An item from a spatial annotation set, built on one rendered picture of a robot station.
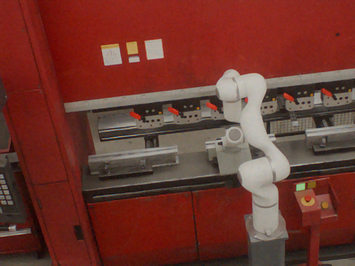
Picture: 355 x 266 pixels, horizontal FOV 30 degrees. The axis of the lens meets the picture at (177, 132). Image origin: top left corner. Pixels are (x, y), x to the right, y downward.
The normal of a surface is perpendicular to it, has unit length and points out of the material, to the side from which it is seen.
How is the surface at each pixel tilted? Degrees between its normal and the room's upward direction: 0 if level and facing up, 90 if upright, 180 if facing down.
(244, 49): 90
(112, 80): 90
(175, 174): 0
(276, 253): 90
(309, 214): 90
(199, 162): 0
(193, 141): 0
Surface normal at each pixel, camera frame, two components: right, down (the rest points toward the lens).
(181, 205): 0.07, 0.64
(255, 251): -0.62, 0.54
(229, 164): -0.09, -0.76
